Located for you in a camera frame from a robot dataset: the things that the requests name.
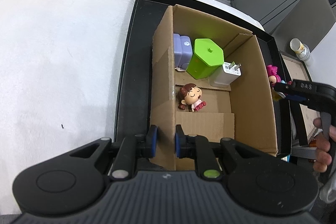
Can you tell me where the pink dinosaur toy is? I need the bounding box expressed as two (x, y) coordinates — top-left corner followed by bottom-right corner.
(266, 65), (281, 87)

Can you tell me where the grey cabinet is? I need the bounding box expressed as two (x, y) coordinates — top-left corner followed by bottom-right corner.
(231, 0), (335, 54)

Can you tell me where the person's right hand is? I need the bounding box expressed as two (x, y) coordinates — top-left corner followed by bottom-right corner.
(313, 118), (336, 173)

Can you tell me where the brown haired girl figurine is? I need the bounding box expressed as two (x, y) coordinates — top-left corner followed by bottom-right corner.
(178, 83), (207, 113)

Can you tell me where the brown board black frame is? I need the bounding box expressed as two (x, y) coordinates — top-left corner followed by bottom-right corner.
(280, 52), (319, 143)

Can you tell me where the white yellow cup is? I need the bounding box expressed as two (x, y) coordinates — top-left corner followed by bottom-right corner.
(289, 38), (310, 61)

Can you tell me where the brown cardboard box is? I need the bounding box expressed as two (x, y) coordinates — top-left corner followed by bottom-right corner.
(150, 5), (278, 170)

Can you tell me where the green hexagonal container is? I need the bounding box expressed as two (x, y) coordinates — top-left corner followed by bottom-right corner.
(186, 38), (224, 80)

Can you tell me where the white power adapter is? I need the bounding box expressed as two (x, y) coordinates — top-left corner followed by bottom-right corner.
(209, 61), (242, 88)

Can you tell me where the black shallow tray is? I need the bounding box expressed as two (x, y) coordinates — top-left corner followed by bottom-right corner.
(115, 0), (291, 157)

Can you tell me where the purple plastic box toy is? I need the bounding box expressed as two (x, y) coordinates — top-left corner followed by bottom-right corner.
(173, 33), (193, 71)

